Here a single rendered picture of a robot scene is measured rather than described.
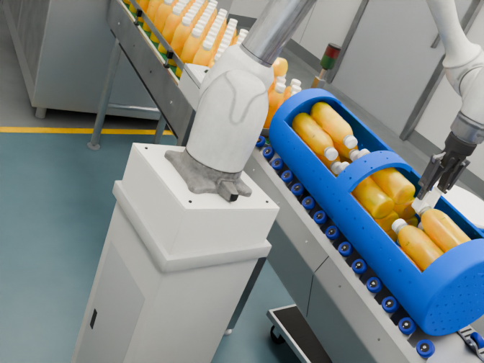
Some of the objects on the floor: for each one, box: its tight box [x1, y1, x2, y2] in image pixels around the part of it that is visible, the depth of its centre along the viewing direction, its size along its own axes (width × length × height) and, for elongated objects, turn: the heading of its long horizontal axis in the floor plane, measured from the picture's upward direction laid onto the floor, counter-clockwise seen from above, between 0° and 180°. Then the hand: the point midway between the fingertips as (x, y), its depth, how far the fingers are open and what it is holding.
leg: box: [223, 257, 266, 336], centre depth 247 cm, size 6×6×63 cm
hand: (426, 199), depth 158 cm, fingers closed on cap, 4 cm apart
